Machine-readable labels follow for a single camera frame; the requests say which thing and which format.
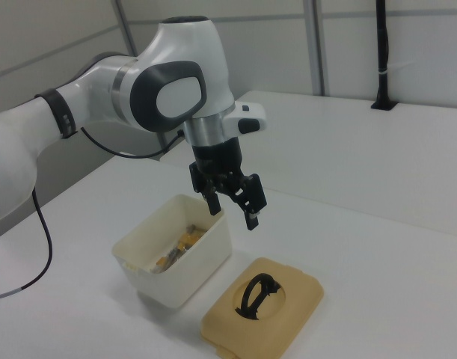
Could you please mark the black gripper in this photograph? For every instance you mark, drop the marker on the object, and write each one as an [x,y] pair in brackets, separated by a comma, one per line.
[217,157]

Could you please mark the tan plastic case lid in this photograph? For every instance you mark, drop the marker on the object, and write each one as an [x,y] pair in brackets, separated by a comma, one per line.
[295,295]

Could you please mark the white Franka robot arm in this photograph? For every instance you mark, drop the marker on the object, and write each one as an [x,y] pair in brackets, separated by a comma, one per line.
[183,56]

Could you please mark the white plastic tool case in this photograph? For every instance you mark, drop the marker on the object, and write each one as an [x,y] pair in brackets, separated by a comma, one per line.
[198,269]

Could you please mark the tall black pole with base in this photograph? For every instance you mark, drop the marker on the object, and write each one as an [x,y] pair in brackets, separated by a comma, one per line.
[381,56]

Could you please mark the grey partition post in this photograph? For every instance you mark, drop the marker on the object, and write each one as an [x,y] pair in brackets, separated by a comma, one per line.
[126,26]
[319,45]

